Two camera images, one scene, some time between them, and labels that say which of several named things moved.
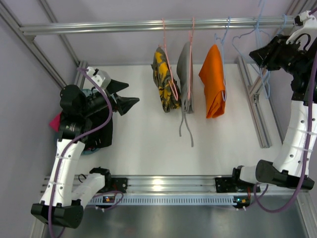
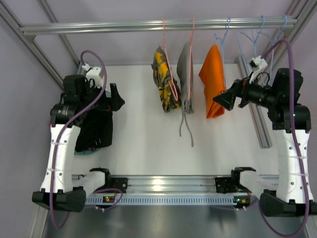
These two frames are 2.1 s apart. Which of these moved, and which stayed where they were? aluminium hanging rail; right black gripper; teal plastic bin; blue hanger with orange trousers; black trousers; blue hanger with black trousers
Moved: blue hanger with black trousers; right black gripper
Stayed: teal plastic bin; black trousers; aluminium hanging rail; blue hanger with orange trousers
